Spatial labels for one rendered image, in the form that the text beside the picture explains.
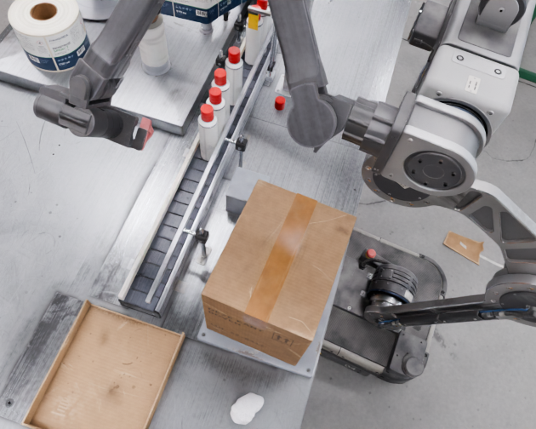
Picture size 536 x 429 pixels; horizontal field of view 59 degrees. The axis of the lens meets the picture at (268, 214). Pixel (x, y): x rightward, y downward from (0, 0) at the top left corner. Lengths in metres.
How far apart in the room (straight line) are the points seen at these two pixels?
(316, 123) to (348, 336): 1.27
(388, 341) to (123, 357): 1.06
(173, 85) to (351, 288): 1.02
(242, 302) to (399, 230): 1.55
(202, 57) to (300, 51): 0.92
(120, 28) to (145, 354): 0.75
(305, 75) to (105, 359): 0.84
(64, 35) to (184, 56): 0.36
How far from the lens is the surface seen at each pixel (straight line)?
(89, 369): 1.27
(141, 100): 1.56
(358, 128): 0.76
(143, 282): 1.25
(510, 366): 2.40
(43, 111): 0.99
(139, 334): 1.26
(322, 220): 1.06
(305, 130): 0.75
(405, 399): 2.18
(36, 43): 1.63
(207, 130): 1.28
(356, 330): 1.92
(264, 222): 1.03
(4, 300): 1.39
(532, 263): 1.32
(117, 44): 0.89
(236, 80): 1.44
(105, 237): 1.38
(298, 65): 0.77
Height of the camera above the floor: 2.04
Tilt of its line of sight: 62 degrees down
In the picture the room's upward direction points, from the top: 9 degrees clockwise
